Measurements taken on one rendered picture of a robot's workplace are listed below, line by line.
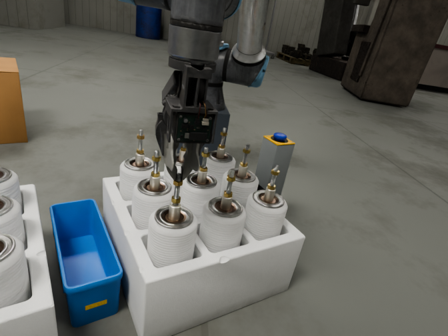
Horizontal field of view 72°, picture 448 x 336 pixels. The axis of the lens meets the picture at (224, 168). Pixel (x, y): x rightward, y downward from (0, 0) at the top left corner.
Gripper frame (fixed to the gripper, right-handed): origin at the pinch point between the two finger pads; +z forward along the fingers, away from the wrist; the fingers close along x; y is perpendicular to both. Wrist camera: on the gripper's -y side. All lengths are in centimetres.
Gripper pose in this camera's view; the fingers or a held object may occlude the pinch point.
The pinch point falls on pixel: (178, 171)
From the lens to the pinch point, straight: 56.8
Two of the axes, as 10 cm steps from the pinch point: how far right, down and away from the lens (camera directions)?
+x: 9.5, 0.1, 3.3
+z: -1.5, 8.9, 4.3
